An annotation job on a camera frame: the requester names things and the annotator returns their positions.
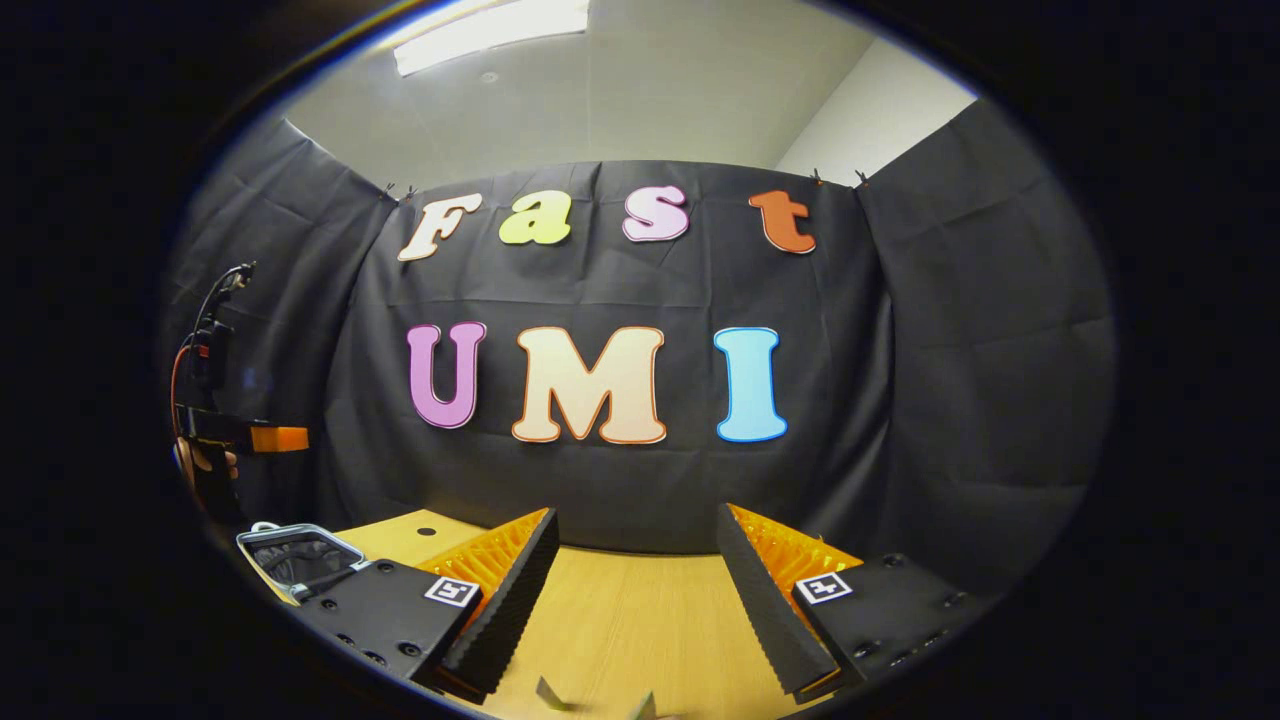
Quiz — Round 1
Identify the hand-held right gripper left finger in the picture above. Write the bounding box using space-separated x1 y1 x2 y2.
290 508 561 706

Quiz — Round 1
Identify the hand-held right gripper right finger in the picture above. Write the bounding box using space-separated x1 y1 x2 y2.
716 504 1001 701

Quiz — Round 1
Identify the black backdrop cloth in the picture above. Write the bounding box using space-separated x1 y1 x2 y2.
160 100 1116 601

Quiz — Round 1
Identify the light blue suitcase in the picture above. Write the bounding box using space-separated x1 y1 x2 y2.
237 522 376 606

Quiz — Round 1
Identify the long ceiling light panel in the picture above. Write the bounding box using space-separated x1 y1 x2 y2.
392 0 591 78

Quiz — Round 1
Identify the black cable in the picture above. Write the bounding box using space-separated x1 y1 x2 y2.
192 265 246 331

